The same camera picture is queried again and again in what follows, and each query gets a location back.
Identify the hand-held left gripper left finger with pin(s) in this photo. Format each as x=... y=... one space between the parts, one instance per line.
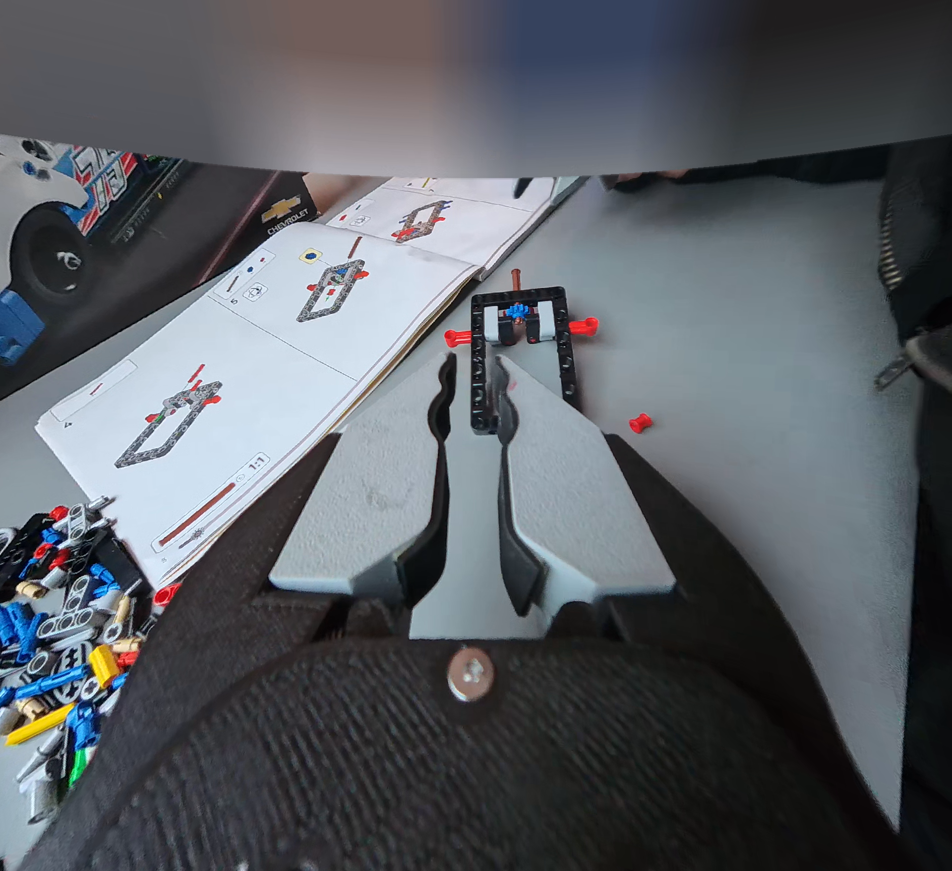
x=357 y=492

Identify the pile of loose lego pieces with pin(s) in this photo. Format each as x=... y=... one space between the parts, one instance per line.
x=67 y=625

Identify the small red lego bush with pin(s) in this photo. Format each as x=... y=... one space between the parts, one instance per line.
x=640 y=423

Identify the black lego frame assembly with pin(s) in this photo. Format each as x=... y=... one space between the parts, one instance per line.
x=480 y=365

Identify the black lego car box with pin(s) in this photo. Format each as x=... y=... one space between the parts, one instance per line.
x=186 y=216

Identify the lego instruction booklet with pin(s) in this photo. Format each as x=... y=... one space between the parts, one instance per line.
x=260 y=365

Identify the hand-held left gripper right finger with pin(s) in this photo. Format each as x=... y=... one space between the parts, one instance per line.
x=580 y=506

